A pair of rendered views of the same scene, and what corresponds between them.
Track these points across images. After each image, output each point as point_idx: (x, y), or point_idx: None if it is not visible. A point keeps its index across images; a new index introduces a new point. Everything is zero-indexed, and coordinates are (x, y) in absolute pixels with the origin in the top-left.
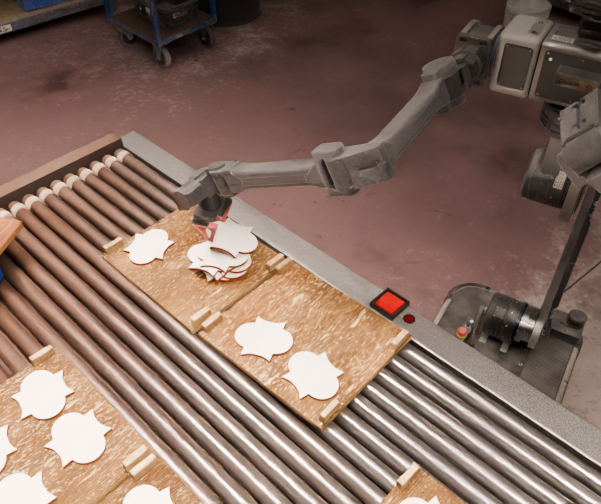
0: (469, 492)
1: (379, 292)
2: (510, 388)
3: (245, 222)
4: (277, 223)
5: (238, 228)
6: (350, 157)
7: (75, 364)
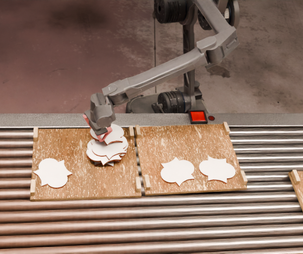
0: None
1: (185, 115)
2: (275, 119)
3: (78, 124)
4: None
5: None
6: (224, 41)
7: None
